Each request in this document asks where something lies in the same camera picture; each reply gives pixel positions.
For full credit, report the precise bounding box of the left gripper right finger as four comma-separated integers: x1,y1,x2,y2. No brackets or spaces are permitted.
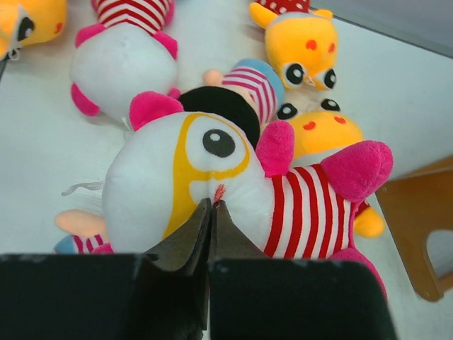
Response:
211,200,270,264

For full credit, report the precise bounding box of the boy plush under left arm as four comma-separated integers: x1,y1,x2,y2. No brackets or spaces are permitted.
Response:
53,209,113,254

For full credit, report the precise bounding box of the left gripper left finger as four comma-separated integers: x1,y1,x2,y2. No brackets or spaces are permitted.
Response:
146,198,212,332

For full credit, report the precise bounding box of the white pink plush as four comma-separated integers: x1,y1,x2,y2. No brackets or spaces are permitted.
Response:
101,91,394,302
69,0,180,123

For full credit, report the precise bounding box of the wooden toy shelf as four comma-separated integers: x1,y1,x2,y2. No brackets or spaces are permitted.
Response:
376,156,452,302

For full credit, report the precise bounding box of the black hair boy plush centre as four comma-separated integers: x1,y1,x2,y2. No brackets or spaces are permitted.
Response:
179,58,285,147

